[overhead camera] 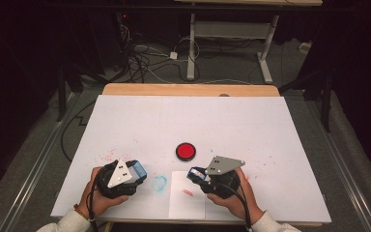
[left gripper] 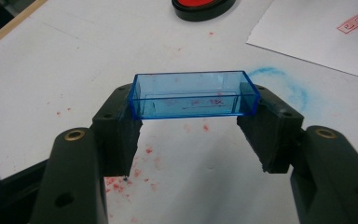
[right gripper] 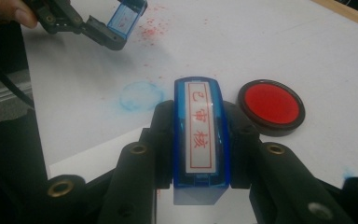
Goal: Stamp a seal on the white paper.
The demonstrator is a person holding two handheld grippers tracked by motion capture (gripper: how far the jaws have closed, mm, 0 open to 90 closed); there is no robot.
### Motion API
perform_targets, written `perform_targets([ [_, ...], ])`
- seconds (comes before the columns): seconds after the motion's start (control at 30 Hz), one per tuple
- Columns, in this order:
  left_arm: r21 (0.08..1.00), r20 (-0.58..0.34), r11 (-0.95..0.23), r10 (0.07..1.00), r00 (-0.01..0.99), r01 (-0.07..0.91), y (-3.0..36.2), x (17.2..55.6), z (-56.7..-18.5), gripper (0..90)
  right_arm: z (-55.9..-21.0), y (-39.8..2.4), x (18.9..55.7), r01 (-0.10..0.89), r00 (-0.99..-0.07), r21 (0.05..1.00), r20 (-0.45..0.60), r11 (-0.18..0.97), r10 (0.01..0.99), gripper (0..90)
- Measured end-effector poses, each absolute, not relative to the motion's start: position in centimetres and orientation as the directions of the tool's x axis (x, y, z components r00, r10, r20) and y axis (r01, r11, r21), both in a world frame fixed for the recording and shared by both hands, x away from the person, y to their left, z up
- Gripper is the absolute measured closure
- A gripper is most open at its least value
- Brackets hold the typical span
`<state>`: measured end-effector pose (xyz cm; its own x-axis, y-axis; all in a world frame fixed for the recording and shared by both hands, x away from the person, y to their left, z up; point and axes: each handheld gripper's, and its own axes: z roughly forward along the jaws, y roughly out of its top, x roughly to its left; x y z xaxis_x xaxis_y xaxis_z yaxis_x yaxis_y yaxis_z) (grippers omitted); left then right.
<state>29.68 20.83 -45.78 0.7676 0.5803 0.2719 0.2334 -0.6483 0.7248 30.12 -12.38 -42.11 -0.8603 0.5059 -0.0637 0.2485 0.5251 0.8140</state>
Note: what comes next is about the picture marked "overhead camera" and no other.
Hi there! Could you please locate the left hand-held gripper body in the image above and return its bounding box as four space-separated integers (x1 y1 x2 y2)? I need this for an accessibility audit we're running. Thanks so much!
96 158 143 199

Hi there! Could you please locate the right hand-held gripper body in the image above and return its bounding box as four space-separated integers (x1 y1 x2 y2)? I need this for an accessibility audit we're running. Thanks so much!
202 156 246 199

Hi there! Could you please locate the blue stamp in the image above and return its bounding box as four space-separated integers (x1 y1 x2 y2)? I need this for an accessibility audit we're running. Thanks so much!
186 166 211 183

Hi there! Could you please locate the person's right hand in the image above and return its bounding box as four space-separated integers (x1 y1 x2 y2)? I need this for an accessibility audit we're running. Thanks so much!
207 167 264 224

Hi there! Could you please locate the person's left hand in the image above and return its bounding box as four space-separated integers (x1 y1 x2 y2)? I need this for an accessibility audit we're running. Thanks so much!
78 166 129 218

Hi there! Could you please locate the red round button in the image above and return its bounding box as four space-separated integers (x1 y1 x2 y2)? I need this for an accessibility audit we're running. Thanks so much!
175 142 197 162

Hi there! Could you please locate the white paper sheet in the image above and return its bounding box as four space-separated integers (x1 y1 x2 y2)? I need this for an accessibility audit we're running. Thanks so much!
168 170 206 220

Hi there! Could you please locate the dark device with red light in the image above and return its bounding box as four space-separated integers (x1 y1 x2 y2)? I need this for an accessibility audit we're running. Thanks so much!
117 11 133 43

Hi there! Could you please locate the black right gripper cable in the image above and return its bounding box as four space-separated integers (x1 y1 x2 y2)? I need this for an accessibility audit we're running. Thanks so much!
216 182 253 232

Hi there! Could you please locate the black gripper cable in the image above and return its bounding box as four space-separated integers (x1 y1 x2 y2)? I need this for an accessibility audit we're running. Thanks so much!
216 182 253 232
86 163 110 232

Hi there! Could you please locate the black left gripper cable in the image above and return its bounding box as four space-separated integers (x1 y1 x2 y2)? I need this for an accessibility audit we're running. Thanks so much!
86 163 110 232

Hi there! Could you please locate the brown bead bracelet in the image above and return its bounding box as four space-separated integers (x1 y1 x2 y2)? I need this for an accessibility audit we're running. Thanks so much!
73 203 90 220

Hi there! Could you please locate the black floor cable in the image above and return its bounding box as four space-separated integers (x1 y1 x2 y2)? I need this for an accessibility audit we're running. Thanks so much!
60 100 97 162

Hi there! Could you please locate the tangle of floor cables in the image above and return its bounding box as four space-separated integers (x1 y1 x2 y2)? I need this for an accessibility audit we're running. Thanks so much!
115 23 204 84

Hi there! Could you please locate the white metal desk frame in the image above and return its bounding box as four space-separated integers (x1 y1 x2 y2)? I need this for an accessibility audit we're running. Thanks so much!
173 0 324 84

